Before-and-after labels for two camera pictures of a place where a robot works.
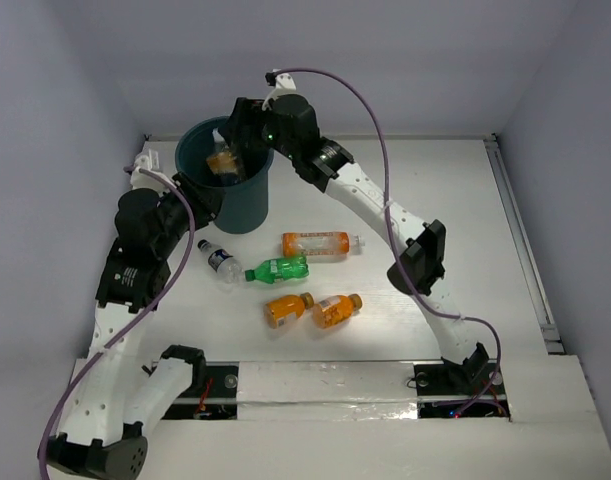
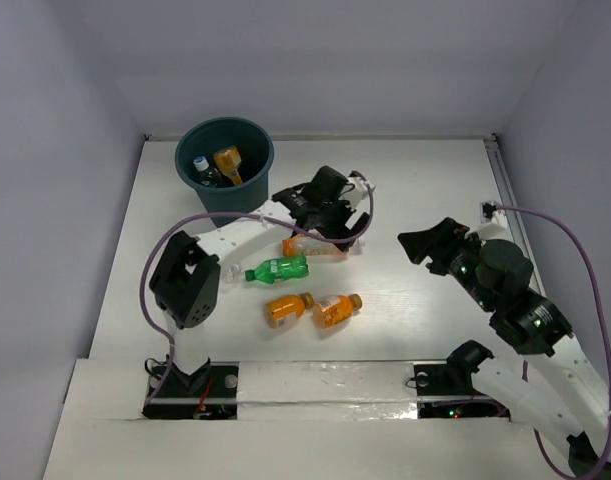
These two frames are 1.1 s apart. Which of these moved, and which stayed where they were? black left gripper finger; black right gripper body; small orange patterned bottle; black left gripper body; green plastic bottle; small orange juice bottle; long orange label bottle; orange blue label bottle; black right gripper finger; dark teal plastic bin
Moved: black right gripper finger; black right gripper body; black left gripper finger; black left gripper body
Stayed: green plastic bottle; dark teal plastic bin; orange blue label bottle; small orange juice bottle; long orange label bottle; small orange patterned bottle
